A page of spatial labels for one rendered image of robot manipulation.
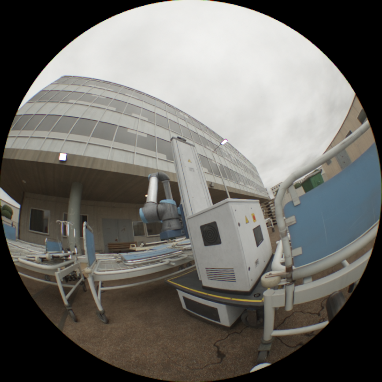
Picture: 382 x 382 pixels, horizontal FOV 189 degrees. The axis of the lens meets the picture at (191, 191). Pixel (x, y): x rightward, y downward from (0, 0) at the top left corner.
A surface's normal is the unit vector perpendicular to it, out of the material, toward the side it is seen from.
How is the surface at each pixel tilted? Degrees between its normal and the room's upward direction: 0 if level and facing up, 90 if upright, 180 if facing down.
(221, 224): 90
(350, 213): 90
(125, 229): 90
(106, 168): 90
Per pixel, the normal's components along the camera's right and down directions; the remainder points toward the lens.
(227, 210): -0.76, -0.08
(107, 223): 0.64, -0.41
